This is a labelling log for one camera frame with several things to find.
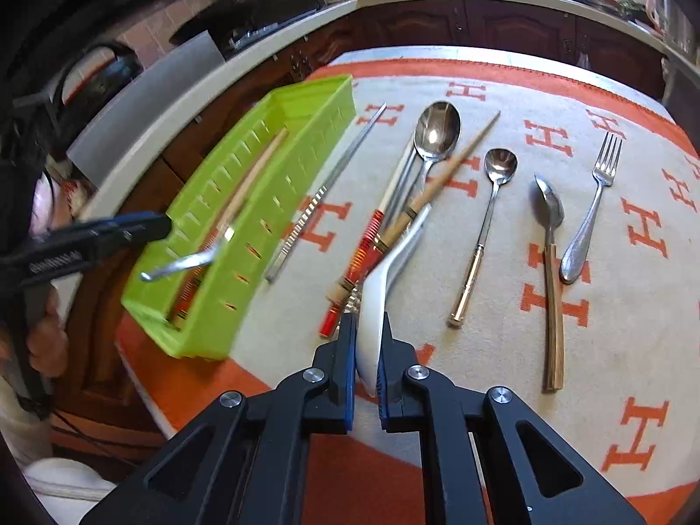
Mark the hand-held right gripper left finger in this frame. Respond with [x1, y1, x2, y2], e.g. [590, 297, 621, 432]
[79, 311, 360, 525]

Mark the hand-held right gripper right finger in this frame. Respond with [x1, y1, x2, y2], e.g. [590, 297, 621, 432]
[376, 311, 646, 525]

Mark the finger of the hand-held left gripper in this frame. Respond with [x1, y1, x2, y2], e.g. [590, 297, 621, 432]
[52, 217, 151, 251]
[112, 212, 172, 246]

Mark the large stainless steel spoon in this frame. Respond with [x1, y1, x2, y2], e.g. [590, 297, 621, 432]
[139, 227, 236, 284]
[380, 100, 462, 231]

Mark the white ceramic spoon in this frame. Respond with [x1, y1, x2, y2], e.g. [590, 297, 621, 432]
[355, 203, 435, 399]

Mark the pale chopstick with red pattern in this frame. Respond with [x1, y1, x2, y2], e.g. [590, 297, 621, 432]
[318, 136, 419, 338]
[167, 127, 290, 325]

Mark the stainless steel chopstick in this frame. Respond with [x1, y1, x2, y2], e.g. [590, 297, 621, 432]
[265, 101, 389, 284]

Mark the green plastic utensil tray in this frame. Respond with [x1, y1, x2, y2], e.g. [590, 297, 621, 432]
[120, 73, 356, 361]

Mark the wooden chopstick with banded end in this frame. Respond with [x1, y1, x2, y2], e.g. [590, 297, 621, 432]
[350, 110, 503, 285]

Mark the stainless steel fork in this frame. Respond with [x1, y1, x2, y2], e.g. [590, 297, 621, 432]
[559, 131, 625, 285]

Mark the small spoon with gold handle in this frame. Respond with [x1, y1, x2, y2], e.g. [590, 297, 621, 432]
[445, 147, 519, 330]

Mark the spoon with wooden handle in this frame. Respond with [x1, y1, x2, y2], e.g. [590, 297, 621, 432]
[533, 174, 567, 393]

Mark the person's left hand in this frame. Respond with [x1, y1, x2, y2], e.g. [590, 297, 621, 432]
[27, 295, 70, 379]

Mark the stainless steel splash plate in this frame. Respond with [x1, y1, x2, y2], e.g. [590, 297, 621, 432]
[66, 30, 226, 189]

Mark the person's white clothing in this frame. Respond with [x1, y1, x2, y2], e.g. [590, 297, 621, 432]
[0, 377, 118, 504]

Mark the black gas stove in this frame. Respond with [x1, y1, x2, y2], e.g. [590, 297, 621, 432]
[216, 3, 329, 58]

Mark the orange and cream printed blanket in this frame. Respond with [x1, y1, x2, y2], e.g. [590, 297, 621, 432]
[115, 49, 700, 515]

